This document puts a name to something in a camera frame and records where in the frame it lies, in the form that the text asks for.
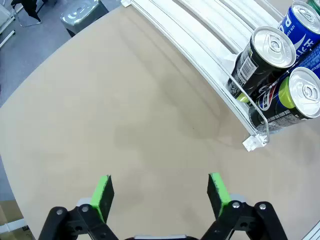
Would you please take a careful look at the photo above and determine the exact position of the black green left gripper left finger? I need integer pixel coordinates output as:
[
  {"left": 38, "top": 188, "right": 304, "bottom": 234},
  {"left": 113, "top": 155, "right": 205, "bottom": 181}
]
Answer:
[{"left": 37, "top": 174, "right": 119, "bottom": 240}]

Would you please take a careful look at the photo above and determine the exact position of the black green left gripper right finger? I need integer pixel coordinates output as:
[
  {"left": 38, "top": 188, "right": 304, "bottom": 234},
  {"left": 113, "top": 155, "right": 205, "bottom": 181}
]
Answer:
[{"left": 199, "top": 172, "right": 289, "bottom": 240}]

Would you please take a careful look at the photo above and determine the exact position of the clear plastic can dispenser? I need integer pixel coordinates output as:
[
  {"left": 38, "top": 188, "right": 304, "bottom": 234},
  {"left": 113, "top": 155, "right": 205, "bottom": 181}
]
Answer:
[{"left": 120, "top": 0, "right": 287, "bottom": 153}]

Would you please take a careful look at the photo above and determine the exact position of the cardboard box on floor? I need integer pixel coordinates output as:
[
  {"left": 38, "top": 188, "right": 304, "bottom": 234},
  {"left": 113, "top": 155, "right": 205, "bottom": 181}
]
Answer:
[{"left": 0, "top": 199, "right": 35, "bottom": 240}]

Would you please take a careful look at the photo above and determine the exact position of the black Pepsi can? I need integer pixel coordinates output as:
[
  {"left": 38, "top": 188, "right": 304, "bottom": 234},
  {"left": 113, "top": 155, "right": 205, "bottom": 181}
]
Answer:
[
  {"left": 248, "top": 66, "right": 320, "bottom": 133},
  {"left": 226, "top": 25, "right": 297, "bottom": 103}
]

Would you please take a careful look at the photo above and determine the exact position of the grey plastic stool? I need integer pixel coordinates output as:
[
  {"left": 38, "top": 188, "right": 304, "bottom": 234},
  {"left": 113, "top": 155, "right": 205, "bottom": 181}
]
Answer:
[{"left": 59, "top": 0, "right": 110, "bottom": 38}]

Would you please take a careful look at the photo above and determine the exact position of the dark jacket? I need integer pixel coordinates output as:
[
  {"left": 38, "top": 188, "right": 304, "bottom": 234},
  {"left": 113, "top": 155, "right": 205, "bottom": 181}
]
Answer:
[{"left": 11, "top": 0, "right": 48, "bottom": 23}]

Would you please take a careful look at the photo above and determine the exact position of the small white side table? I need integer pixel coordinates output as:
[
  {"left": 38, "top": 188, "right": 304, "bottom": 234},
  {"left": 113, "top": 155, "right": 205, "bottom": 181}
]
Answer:
[{"left": 0, "top": 3, "right": 16, "bottom": 50}]

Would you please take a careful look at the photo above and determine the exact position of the aluminium rig frame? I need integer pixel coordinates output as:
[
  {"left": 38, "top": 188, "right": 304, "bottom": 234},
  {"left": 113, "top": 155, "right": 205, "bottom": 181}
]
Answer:
[{"left": 301, "top": 221, "right": 320, "bottom": 240}]

